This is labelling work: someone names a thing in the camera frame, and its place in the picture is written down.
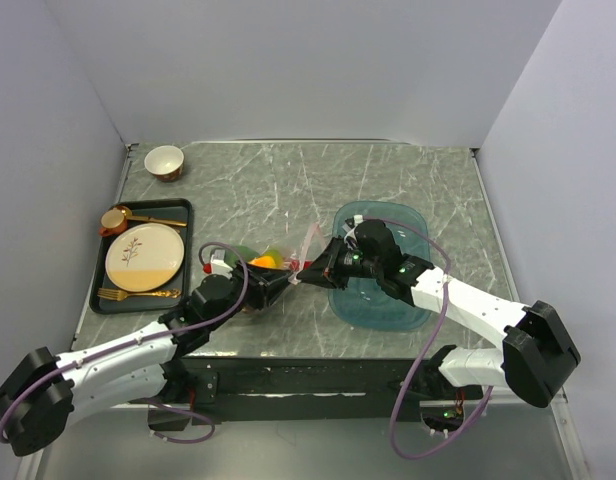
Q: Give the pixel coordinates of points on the translucent blue plastic container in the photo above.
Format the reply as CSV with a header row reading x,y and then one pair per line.
x,y
363,304

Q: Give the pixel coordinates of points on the orange green mango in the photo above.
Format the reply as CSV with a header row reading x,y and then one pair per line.
x,y
265,261

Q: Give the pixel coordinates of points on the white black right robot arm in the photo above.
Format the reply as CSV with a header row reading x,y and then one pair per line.
x,y
532,353

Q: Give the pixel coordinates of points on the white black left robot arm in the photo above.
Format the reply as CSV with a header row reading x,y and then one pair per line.
x,y
47,393

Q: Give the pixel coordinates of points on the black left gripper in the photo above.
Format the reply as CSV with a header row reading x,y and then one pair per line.
x,y
264,285

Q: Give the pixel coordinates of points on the small orange cup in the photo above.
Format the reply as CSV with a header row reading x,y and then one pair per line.
x,y
113,222

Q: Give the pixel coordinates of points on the red chili pepper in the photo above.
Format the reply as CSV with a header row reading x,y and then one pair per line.
x,y
296,264

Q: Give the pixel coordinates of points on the clear zip top bag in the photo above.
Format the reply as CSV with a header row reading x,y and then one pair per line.
x,y
299,244

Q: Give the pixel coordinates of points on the black rectangular tray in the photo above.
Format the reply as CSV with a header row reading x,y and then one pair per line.
x,y
172,209

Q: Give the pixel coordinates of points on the white bowl brown outside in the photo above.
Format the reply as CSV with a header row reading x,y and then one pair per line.
x,y
165,163

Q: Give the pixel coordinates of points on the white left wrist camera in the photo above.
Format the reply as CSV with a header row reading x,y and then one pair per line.
x,y
221,262

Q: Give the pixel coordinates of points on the gold fork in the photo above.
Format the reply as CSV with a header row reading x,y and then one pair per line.
x,y
121,295

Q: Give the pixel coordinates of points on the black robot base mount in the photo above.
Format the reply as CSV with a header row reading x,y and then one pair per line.
x,y
227,389

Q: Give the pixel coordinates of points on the gold spoon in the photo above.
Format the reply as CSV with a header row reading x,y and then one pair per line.
x,y
128,214

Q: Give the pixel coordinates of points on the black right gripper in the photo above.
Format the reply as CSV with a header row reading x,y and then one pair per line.
x,y
322,270

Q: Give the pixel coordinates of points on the cream plate with leaf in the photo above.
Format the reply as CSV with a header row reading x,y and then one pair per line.
x,y
144,257

